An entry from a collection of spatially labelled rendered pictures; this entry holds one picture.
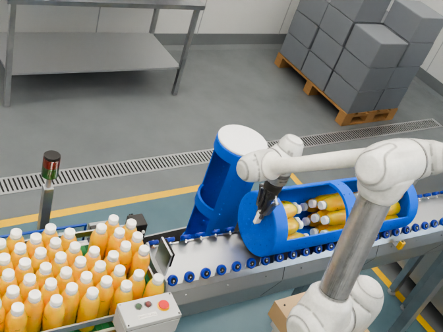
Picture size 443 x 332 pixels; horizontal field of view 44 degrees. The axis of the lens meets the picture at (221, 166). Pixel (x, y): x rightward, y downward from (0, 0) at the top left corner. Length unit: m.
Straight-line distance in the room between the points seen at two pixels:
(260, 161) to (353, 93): 3.70
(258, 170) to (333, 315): 0.55
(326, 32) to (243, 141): 3.05
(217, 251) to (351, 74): 3.47
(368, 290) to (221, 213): 1.30
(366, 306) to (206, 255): 0.75
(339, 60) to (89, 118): 2.54
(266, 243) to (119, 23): 3.69
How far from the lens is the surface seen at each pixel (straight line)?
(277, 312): 2.16
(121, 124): 4.62
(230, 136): 2.95
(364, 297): 2.00
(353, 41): 5.59
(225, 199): 3.03
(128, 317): 1.91
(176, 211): 3.94
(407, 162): 1.61
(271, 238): 2.31
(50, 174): 2.21
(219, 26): 6.23
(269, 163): 1.95
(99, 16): 5.51
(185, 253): 2.39
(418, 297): 3.25
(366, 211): 1.68
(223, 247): 2.47
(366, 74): 5.48
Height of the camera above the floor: 2.63
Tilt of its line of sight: 36 degrees down
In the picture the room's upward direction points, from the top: 20 degrees clockwise
